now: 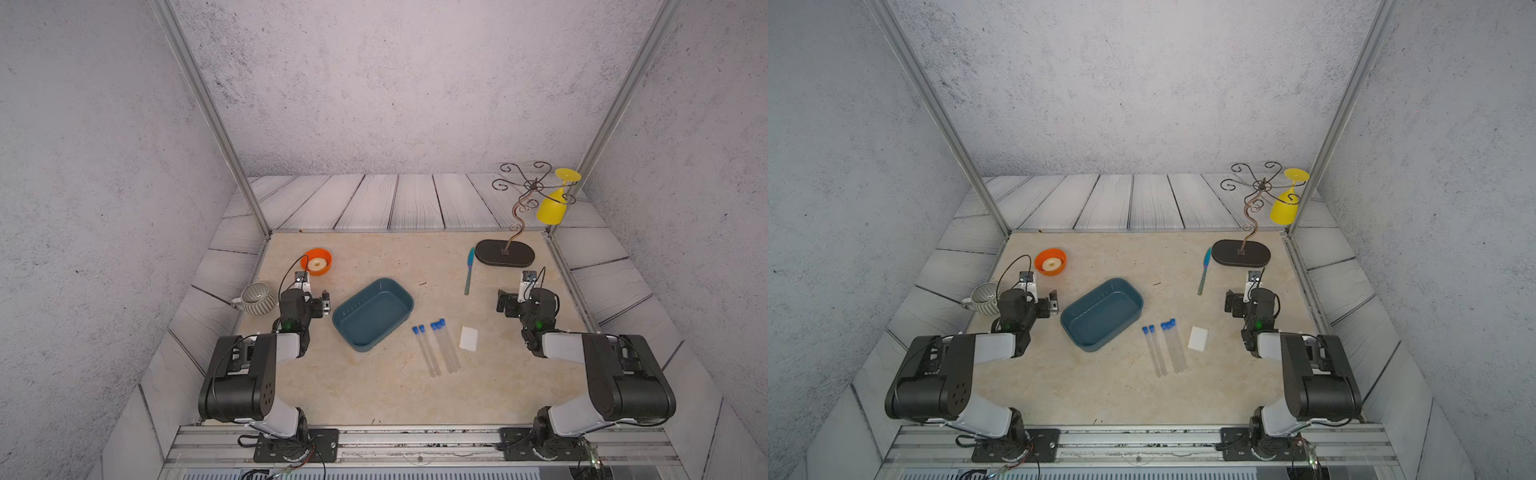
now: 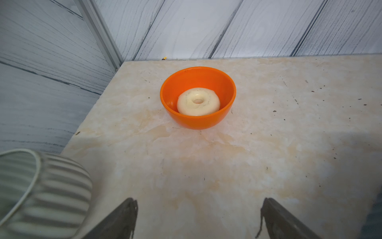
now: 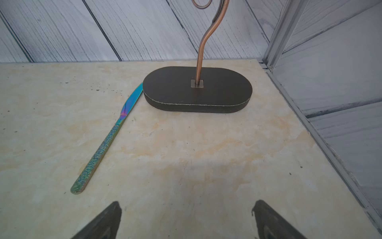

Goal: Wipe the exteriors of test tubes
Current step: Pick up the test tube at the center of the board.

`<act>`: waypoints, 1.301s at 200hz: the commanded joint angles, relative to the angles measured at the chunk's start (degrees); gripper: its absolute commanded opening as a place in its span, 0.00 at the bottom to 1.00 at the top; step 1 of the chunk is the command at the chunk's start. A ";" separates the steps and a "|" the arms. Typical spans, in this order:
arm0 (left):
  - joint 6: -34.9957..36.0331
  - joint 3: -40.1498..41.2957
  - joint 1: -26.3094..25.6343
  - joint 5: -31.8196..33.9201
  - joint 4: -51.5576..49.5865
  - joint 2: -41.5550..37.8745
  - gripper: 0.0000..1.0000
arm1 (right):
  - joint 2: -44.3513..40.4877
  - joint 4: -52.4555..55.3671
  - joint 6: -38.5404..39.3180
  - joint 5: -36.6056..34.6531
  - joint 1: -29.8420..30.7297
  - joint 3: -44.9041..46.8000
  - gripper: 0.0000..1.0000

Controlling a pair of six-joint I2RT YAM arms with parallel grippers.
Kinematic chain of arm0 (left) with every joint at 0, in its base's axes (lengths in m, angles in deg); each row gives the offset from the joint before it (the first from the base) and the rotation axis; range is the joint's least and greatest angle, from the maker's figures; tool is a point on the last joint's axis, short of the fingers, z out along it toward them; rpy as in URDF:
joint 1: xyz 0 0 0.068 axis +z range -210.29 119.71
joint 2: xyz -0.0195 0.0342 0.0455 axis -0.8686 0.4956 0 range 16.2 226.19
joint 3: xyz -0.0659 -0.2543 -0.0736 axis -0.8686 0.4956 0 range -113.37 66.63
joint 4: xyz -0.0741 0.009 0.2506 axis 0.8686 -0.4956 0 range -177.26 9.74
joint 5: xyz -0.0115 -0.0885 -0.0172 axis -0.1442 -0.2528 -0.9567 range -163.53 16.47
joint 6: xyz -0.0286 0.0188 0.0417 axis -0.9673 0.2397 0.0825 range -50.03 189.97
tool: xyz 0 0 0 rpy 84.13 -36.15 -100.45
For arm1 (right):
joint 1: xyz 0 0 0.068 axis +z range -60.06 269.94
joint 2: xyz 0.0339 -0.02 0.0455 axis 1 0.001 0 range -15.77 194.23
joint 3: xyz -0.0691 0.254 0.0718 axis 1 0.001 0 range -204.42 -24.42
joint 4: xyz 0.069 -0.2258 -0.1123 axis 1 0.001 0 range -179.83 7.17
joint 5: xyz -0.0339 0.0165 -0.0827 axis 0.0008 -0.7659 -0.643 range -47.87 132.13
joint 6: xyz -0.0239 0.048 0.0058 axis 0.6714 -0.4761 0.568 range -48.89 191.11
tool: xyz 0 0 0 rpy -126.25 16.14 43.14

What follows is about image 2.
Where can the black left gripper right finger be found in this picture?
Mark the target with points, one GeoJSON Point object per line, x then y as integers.
{"type": "Point", "coordinates": [281, 224]}

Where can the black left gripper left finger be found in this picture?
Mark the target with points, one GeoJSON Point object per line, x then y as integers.
{"type": "Point", "coordinates": [119, 224]}

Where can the grey striped ceramic mug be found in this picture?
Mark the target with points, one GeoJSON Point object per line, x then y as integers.
{"type": "Point", "coordinates": [43, 195]}

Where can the teal plastic tub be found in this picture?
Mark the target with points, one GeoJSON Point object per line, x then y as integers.
{"type": "Point", "coordinates": [372, 228]}

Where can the orange plastic bowl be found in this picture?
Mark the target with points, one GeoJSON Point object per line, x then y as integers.
{"type": "Point", "coordinates": [198, 77]}

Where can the cream ring donut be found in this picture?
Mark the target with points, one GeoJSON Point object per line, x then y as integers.
{"type": "Point", "coordinates": [198, 102]}

